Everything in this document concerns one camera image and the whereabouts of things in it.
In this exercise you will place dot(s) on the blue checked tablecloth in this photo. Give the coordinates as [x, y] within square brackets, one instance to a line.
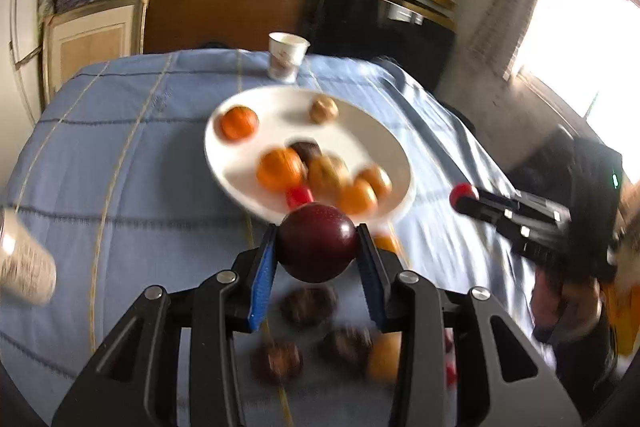
[125, 187]

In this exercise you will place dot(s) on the dark purple ribbed tomato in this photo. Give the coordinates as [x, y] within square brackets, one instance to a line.
[276, 361]
[346, 347]
[306, 150]
[307, 304]

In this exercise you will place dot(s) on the brown wooden board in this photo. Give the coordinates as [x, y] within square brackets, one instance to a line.
[225, 14]

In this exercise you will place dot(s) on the dark carved chair back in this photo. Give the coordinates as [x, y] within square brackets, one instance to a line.
[215, 44]

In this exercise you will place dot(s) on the person's right hand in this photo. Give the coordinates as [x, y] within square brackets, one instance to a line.
[565, 307]

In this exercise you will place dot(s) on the speckled yellow brown pear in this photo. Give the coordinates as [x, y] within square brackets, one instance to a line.
[327, 172]

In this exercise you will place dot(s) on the tan round pear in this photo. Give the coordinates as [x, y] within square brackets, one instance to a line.
[324, 109]

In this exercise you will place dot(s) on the white oval plate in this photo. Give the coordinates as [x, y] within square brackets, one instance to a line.
[240, 167]

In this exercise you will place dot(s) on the orange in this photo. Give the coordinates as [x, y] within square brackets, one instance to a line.
[280, 168]
[237, 123]

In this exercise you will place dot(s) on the black glossy panel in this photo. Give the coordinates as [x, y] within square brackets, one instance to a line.
[385, 42]

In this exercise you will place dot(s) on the dark red plum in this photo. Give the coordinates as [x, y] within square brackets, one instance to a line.
[317, 241]

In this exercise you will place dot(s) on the black jacket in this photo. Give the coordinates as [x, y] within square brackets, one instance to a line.
[545, 157]

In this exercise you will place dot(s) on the orange tan pear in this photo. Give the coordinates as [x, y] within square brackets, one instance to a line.
[386, 242]

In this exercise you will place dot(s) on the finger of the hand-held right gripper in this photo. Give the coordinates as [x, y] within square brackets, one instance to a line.
[530, 206]
[520, 232]

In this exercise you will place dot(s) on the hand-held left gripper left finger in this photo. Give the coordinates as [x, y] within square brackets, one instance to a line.
[262, 277]

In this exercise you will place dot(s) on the small tangerine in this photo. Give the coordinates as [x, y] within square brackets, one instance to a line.
[357, 198]
[379, 179]

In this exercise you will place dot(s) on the bright window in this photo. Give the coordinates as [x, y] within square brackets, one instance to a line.
[590, 47]

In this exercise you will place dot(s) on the white drink can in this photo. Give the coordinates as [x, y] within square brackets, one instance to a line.
[22, 257]

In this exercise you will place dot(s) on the beige framed panel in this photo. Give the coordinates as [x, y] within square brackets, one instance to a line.
[90, 42]

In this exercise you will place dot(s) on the white paper cup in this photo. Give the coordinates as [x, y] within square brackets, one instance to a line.
[285, 54]

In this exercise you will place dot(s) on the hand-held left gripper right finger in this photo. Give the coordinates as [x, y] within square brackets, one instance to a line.
[372, 277]

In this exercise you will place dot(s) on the pale yellow pear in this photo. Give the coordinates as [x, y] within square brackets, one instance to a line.
[384, 357]

